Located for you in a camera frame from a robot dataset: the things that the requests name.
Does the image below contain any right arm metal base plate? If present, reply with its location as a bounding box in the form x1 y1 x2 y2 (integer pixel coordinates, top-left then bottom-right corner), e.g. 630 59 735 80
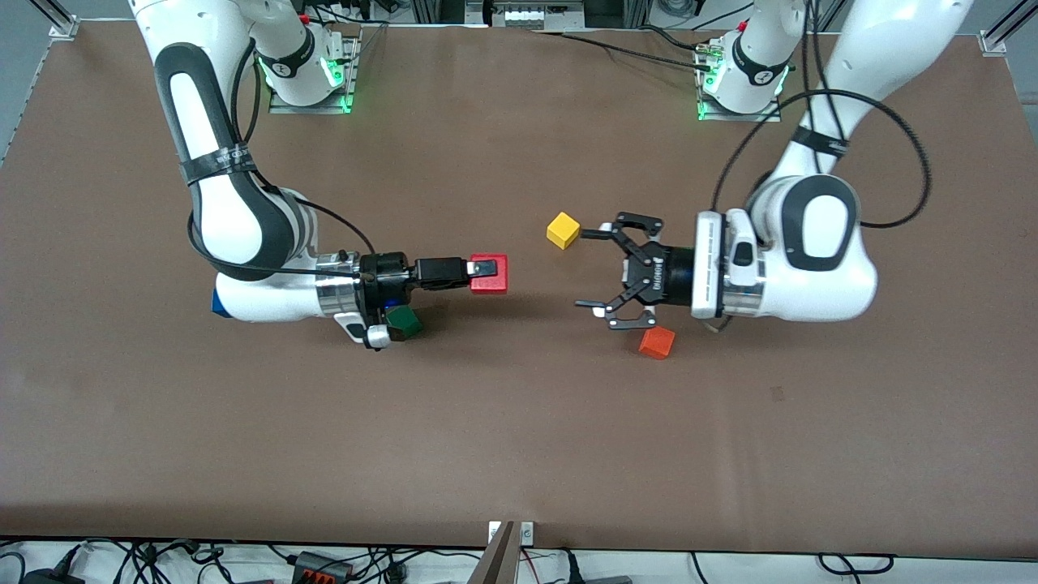
268 36 359 115

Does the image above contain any yellow wooden block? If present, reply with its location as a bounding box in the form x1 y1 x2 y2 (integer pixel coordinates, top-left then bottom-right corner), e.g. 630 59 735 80
546 212 581 251

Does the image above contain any wooden post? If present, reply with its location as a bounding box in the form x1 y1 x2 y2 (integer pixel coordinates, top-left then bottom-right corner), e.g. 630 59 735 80
468 521 520 584

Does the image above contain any large table cover sheet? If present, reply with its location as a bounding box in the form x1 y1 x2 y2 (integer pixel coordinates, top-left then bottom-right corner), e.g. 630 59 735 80
0 18 1038 562

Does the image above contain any black connector box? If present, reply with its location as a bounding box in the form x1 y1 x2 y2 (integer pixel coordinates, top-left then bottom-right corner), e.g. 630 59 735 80
292 551 355 584

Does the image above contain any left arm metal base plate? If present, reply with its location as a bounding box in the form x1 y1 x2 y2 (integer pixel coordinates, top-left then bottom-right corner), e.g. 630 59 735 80
696 45 783 123

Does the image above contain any red wooden block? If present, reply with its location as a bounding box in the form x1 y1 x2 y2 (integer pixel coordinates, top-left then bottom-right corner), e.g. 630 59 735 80
470 253 510 296

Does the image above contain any green wooden block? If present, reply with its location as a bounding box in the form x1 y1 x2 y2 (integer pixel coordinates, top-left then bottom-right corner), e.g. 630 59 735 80
385 306 425 341

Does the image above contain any black cable to arm base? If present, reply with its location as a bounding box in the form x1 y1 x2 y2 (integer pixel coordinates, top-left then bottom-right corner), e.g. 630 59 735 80
560 31 716 72

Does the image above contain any looped black cable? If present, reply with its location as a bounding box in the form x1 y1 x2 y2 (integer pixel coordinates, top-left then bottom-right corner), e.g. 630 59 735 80
817 552 898 578

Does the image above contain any orange wooden block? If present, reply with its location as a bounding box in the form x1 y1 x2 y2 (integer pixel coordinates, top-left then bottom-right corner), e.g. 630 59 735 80
638 325 676 361

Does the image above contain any silver electronics box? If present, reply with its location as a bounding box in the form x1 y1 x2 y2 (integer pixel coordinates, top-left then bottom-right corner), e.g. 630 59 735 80
493 0 586 31

